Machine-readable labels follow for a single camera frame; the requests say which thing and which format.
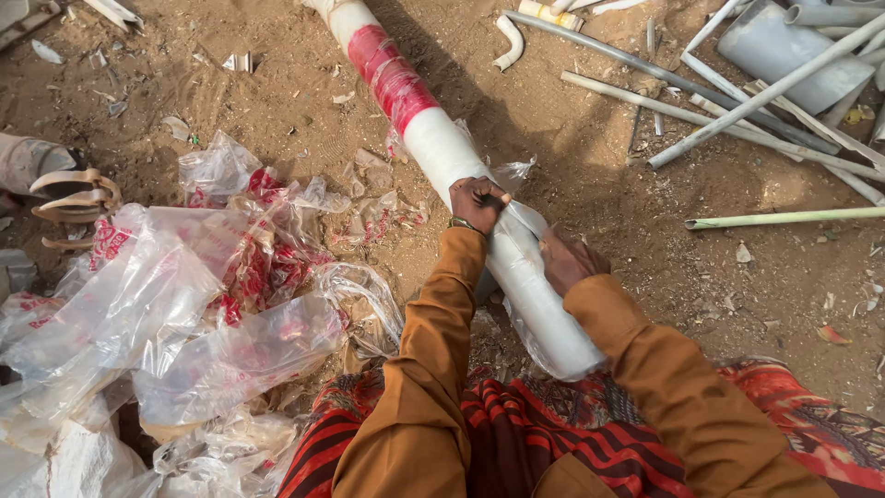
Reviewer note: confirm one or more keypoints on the person's right hand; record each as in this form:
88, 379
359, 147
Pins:
572, 264

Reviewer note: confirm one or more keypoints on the person's left hand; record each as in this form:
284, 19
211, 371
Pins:
473, 200

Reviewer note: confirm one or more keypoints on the person's right fingers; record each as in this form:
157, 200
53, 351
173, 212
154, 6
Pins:
556, 238

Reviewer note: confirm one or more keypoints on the person's left fingers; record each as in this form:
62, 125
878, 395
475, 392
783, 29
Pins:
496, 195

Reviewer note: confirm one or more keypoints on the clear plastic pipe wrapping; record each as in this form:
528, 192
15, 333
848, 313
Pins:
532, 304

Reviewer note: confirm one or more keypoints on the long white pipe red label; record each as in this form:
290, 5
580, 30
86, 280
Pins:
442, 149

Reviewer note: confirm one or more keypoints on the torn clear plastic scrap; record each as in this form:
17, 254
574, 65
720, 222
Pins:
377, 214

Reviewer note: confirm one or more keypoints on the white curved pipe piece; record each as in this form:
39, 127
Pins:
513, 43

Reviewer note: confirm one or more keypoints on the short cream pipe piece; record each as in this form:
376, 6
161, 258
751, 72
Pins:
550, 14

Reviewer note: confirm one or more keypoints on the red patterned skirt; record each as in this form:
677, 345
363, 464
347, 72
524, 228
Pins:
553, 436

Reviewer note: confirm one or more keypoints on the pale green thin pipe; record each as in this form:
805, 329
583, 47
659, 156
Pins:
781, 218

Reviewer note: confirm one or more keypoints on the heap of grey pipes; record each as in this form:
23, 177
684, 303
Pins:
767, 76

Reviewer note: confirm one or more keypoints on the small white plastic fragment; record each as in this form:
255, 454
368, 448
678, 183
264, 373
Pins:
238, 62

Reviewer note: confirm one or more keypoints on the heap of clear plastic wrappers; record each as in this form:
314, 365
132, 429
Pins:
173, 318

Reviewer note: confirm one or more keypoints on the white flat plastic piece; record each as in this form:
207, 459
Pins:
117, 12

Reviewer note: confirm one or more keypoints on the wide grey pipe offcut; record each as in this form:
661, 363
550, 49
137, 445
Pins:
31, 162

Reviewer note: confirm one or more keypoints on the grey stone block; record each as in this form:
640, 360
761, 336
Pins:
15, 271

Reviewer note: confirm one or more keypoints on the grey board piece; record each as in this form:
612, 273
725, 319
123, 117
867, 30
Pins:
24, 17

